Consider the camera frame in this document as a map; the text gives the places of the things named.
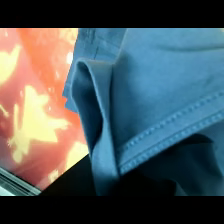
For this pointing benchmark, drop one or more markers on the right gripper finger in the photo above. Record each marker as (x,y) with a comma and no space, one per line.
(75,180)

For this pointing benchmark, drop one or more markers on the blue T-shirt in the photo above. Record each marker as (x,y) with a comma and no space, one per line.
(160,93)

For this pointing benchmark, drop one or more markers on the silver frame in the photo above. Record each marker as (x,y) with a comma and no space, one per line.
(15,185)

